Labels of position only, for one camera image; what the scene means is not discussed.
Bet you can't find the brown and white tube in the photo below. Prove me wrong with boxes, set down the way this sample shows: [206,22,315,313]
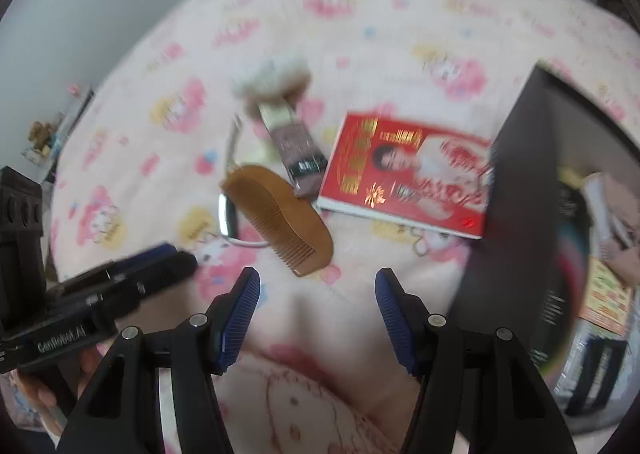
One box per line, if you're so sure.
[257,97,328,199]

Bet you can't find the person's left hand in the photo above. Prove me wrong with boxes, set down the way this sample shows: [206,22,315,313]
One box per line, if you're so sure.
[12,346,107,417]

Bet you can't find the small metal-rimmed mirror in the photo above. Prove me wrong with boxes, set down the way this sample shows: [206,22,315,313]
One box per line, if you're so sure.
[219,113,273,249]

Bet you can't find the black packet with rainbow print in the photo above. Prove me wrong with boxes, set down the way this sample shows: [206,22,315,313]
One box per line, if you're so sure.
[530,169,598,375]

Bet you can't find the white storage rack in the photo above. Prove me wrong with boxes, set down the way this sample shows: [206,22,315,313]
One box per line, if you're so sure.
[20,84,96,185]

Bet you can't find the red book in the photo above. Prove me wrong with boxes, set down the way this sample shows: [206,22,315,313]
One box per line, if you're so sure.
[314,110,493,240]

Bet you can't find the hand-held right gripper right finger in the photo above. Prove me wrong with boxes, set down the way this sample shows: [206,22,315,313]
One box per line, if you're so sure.
[374,267,578,454]

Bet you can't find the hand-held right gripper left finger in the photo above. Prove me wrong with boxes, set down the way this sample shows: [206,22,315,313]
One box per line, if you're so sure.
[57,267,262,454]

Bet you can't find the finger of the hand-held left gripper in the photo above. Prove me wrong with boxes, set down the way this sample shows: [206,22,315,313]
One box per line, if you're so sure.
[107,243,178,280]
[100,251,199,307]

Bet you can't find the white plush toy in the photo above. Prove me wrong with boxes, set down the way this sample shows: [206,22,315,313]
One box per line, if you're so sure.
[231,57,313,102]

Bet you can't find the wooden comb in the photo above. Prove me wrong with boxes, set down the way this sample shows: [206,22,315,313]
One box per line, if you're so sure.
[221,163,335,278]

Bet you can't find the black storage box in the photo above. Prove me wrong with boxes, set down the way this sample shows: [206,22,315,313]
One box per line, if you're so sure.
[447,62,640,435]

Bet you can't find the metal key ring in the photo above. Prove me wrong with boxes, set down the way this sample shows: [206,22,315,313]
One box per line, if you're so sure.
[410,227,436,260]

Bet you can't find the pink printed blanket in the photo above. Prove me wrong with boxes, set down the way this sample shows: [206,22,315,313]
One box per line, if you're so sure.
[47,0,640,454]

